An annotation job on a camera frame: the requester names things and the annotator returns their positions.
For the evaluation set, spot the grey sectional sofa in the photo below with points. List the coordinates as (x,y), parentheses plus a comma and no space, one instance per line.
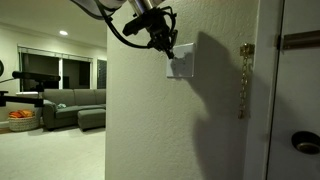
(61,106)

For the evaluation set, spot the woven basket with orange items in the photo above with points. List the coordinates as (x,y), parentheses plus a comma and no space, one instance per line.
(23,120)

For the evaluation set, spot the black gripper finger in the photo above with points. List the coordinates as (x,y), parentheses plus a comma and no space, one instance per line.
(170,53)

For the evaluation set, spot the brass door hinge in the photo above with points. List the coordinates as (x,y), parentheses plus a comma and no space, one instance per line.
(300,40)

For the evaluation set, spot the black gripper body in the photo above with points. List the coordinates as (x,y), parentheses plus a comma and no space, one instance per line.
(159,23)

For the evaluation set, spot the white door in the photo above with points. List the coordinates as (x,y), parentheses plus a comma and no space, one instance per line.
(297,97)

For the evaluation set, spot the recessed ceiling light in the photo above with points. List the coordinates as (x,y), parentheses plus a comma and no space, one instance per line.
(63,33)

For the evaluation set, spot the dark round door knob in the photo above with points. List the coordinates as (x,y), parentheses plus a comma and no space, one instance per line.
(306,142)

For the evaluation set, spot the white double switch plate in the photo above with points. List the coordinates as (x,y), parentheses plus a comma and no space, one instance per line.
(182,65)

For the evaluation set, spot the black camera on stand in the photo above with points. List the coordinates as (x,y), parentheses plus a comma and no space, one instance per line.
(40,78)

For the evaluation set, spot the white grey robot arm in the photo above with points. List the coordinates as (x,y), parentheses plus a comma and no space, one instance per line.
(104,9)

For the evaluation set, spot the white door frame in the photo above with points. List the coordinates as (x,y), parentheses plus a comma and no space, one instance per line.
(269,24)

